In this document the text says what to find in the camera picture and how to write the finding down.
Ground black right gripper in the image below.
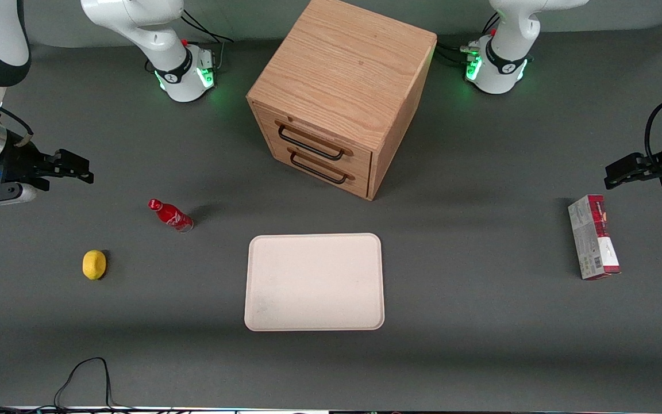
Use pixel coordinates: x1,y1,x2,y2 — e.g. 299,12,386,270
0,138,95,193

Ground black left arm base cables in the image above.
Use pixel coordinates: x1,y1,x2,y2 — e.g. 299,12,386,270
434,11,501,68

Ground black cable on table edge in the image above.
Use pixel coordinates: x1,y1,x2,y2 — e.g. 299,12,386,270
0,356,136,414

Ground black arm base cables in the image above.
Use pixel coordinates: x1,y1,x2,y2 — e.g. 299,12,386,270
180,9,235,74
434,11,501,68

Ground yellow lemon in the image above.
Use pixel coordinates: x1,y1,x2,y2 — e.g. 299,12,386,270
82,250,107,281

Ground black right arm base cables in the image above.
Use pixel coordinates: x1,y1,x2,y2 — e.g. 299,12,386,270
180,9,235,74

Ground beige rectangular tray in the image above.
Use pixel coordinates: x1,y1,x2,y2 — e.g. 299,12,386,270
244,233,385,332

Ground grey and red carton box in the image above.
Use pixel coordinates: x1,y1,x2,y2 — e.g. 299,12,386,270
568,194,622,281

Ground red cola bottle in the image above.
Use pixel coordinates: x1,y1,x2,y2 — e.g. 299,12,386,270
148,198,194,233

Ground oak wooden drawer cabinet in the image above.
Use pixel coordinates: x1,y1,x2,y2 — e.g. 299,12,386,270
247,0,438,201

